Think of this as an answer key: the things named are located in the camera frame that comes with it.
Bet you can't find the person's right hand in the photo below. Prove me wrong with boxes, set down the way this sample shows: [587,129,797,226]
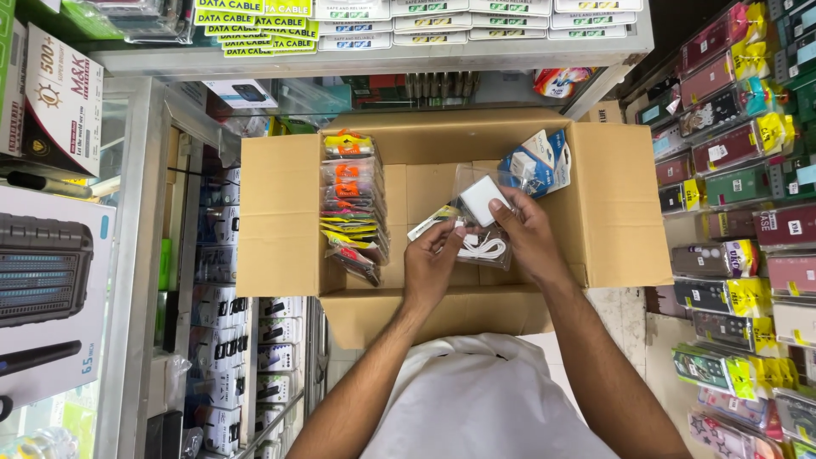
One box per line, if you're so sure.
[487,186,572,286]

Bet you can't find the person's left hand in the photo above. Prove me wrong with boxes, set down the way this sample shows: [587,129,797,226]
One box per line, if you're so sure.
[403,220,470,315]

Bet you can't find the clear plastic charger packet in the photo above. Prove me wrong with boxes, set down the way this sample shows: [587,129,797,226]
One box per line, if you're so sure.
[407,162,530,272]

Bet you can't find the white charger adapter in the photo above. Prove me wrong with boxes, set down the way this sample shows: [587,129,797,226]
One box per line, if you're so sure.
[458,175,513,228]

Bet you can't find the large cardboard box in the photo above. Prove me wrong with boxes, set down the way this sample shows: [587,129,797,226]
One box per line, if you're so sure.
[235,107,674,351]

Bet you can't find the blue white charger packet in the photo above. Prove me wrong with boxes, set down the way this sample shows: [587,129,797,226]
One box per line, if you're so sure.
[497,129,557,199]
[547,129,572,193]

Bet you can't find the person's white shirt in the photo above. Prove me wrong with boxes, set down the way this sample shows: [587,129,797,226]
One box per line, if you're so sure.
[359,332,621,459]

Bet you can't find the small brown carton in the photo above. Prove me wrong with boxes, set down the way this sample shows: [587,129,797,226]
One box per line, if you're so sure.
[579,100,626,125]

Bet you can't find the colourful snack packet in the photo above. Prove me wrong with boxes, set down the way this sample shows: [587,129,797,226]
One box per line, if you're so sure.
[533,67,598,99]

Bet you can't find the rack of phone cases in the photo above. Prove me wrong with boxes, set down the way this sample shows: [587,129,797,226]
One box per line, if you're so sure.
[628,0,816,459]

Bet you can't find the glass display counter with boxes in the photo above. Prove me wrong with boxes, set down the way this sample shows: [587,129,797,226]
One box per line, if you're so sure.
[94,76,358,459]

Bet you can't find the white box with phone picture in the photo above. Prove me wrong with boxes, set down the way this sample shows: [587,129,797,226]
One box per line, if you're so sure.
[202,79,279,110]

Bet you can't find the white speaker box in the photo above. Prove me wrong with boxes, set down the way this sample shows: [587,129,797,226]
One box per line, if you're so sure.
[0,185,117,423]

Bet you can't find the white lamp box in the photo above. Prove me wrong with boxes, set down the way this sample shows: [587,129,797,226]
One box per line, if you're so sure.
[0,22,105,179]

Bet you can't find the clear plastic bottle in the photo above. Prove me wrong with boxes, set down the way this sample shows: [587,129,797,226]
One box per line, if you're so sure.
[0,426,80,459]

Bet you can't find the green box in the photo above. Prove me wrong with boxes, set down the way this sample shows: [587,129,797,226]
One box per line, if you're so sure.
[0,0,17,119]

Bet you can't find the white coiled cable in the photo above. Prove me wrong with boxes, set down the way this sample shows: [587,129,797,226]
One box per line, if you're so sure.
[456,231,508,261]

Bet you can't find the row of colourful cable packets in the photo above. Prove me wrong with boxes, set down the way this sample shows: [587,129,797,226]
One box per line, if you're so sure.
[318,129,391,288]

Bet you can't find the shelf of cable boxes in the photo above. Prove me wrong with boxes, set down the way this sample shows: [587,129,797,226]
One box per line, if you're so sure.
[83,0,655,80]

